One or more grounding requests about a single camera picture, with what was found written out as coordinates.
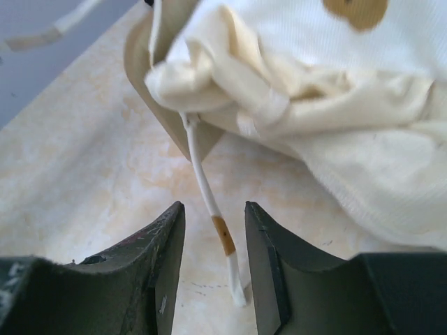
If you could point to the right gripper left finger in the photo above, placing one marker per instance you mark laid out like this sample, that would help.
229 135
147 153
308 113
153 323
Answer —
129 288

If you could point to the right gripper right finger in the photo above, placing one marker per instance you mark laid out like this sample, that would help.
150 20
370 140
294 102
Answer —
300 289

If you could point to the bear print white cushion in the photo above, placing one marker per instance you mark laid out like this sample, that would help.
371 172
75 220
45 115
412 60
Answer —
355 89

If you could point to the wooden pet bed frame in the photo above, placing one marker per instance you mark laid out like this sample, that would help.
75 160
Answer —
150 40

